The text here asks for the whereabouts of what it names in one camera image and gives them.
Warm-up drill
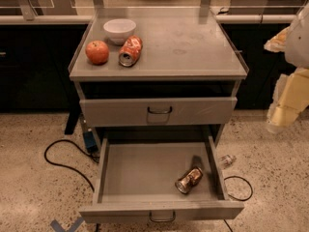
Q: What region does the grey drawer cabinet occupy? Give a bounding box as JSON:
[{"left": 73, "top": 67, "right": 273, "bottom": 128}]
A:
[{"left": 70, "top": 7, "right": 248, "bottom": 141}]

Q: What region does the orange gold can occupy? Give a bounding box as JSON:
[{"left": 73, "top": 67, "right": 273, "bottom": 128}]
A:
[{"left": 175, "top": 166, "right": 203, "bottom": 194}]

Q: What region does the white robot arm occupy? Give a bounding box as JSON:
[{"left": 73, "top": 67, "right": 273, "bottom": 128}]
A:
[{"left": 264, "top": 4, "right": 309, "bottom": 133}]

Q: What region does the blue power adapter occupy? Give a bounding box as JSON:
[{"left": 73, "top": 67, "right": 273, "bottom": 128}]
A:
[{"left": 83, "top": 131, "right": 98, "bottom": 153}]

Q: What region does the white bowl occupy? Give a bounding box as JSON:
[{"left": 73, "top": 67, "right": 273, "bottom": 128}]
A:
[{"left": 103, "top": 18, "right": 136, "bottom": 45}]

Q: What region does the red apple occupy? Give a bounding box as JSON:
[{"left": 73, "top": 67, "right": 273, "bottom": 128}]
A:
[{"left": 85, "top": 41, "right": 109, "bottom": 65}]

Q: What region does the black floor cable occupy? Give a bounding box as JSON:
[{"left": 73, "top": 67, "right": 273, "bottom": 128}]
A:
[{"left": 43, "top": 139, "right": 100, "bottom": 232}]

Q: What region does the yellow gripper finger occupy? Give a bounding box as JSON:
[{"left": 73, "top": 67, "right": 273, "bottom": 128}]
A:
[{"left": 267, "top": 69, "right": 309, "bottom": 133}]

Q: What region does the closed grey top drawer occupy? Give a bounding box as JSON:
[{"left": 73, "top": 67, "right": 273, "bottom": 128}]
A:
[{"left": 80, "top": 98, "right": 237, "bottom": 127}]

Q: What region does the red soda can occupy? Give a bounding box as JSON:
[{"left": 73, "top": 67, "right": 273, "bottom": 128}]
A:
[{"left": 119, "top": 35, "right": 143, "bottom": 67}]

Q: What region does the black cable right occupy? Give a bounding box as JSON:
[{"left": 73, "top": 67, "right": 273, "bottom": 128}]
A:
[{"left": 223, "top": 175, "right": 254, "bottom": 232}]

